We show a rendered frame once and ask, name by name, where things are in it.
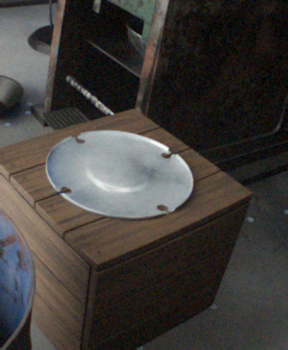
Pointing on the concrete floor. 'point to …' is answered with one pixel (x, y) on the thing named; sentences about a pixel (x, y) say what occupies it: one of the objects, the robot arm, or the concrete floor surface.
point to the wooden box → (120, 245)
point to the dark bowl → (9, 93)
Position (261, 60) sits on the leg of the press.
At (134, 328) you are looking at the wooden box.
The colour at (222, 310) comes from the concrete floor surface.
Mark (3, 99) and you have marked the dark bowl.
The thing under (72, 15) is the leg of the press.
